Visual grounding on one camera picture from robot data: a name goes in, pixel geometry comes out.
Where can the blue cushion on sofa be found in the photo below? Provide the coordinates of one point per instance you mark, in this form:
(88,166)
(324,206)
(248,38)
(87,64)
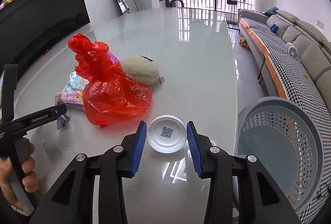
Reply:
(274,28)

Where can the houndstooth sofa cover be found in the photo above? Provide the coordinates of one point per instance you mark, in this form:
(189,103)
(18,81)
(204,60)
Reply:
(318,112)

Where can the small white desk fan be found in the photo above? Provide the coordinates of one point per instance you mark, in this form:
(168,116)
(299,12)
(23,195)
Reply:
(291,50)

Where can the grey perforated laundry basket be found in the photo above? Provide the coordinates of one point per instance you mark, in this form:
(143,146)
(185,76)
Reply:
(286,141)

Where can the red plastic bag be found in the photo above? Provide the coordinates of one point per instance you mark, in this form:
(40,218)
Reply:
(110,96)

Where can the black wall television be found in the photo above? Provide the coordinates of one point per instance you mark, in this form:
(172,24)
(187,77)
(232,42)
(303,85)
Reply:
(29,28)

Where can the light blue wet wipes pack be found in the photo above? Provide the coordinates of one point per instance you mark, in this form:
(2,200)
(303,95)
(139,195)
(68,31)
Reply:
(75,83)

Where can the pink snack wrapper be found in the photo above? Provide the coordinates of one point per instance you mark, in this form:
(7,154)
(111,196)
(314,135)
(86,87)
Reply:
(71,97)

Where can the colourful ball on floor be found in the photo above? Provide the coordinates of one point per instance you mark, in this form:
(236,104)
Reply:
(243,42)

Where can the grey sectional sofa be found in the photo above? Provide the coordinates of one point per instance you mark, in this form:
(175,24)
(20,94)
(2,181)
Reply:
(298,79)

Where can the beige plush ball keychain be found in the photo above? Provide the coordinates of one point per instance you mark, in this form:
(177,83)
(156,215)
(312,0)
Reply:
(142,70)

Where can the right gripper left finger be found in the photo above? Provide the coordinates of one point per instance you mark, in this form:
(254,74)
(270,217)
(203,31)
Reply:
(70,198)

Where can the white round plastic lid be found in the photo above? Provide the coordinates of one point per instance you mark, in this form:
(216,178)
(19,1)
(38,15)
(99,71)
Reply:
(166,134)

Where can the small clothes drying stand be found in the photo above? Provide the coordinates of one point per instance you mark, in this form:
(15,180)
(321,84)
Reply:
(233,9)

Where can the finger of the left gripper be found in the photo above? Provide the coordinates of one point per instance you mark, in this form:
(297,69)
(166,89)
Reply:
(8,86)
(18,128)

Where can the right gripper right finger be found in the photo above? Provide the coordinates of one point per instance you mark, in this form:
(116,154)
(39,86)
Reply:
(260,198)

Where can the pink plastic shuttlecock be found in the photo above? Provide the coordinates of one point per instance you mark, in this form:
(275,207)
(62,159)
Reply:
(113,58)

